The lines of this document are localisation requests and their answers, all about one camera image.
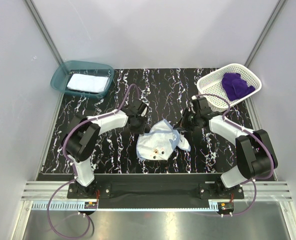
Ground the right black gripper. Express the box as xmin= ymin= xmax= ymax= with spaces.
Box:
xmin=173 ymin=108 xmax=201 ymax=133

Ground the light blue towel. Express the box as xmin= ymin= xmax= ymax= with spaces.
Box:
xmin=136 ymin=119 xmax=191 ymax=161

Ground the white towel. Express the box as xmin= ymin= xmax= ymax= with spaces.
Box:
xmin=67 ymin=73 xmax=110 ymax=94

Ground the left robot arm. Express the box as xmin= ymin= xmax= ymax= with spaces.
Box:
xmin=61 ymin=99 xmax=149 ymax=198

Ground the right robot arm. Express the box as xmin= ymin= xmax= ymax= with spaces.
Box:
xmin=174 ymin=95 xmax=278 ymax=199

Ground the teal plastic basin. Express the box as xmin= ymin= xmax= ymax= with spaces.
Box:
xmin=50 ymin=60 xmax=114 ymax=99

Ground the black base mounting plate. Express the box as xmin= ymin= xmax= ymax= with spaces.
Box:
xmin=37 ymin=172 xmax=264 ymax=210

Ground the purple towel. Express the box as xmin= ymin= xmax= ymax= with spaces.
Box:
xmin=221 ymin=72 xmax=256 ymax=101

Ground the white plastic basket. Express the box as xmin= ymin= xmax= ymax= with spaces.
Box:
xmin=197 ymin=63 xmax=262 ymax=112

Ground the right small circuit board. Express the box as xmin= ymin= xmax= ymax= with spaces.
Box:
xmin=219 ymin=202 xmax=235 ymax=212

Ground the small circuit board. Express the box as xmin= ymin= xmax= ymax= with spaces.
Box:
xmin=84 ymin=201 xmax=98 ymax=209
xmin=219 ymin=202 xmax=235 ymax=212

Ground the left small circuit board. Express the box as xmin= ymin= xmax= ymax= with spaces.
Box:
xmin=84 ymin=201 xmax=98 ymax=209

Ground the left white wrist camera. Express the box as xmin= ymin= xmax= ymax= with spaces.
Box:
xmin=140 ymin=105 xmax=149 ymax=117

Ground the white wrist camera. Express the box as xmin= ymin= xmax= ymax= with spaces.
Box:
xmin=140 ymin=105 xmax=149 ymax=117
xmin=189 ymin=95 xmax=198 ymax=113

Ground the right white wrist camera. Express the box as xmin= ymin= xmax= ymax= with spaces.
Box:
xmin=189 ymin=95 xmax=198 ymax=113

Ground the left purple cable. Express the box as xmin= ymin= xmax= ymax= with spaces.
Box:
xmin=46 ymin=83 xmax=141 ymax=240

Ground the white slotted cable duct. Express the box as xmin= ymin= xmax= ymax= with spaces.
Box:
xmin=32 ymin=199 xmax=219 ymax=212

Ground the left aluminium frame post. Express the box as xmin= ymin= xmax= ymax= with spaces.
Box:
xmin=23 ymin=0 xmax=64 ymax=65

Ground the aluminium frame post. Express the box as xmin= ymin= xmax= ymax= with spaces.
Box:
xmin=244 ymin=0 xmax=288 ymax=68
xmin=23 ymin=0 xmax=64 ymax=65

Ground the right aluminium frame post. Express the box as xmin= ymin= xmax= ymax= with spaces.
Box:
xmin=244 ymin=0 xmax=288 ymax=68

